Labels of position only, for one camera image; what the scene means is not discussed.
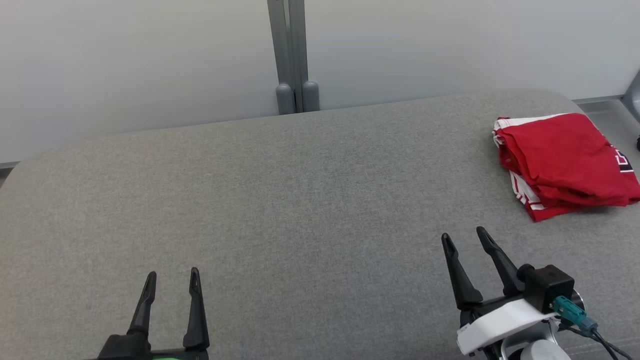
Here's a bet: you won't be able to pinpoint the black cable with teal connector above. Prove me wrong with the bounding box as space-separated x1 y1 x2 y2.
551 296 636 360

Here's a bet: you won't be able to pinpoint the grey partition post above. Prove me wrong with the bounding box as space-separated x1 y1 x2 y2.
267 0 296 116
289 0 321 113

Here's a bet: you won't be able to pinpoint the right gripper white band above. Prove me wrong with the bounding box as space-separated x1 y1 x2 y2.
441 226 558 360

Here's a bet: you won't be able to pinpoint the red shorts with white stripe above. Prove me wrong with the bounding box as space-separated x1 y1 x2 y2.
492 113 640 207

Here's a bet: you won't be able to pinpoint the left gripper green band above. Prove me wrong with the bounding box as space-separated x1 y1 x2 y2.
127 267 211 360

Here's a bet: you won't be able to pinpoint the grey partition foot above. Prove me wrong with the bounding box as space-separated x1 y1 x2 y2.
621 70 640 123

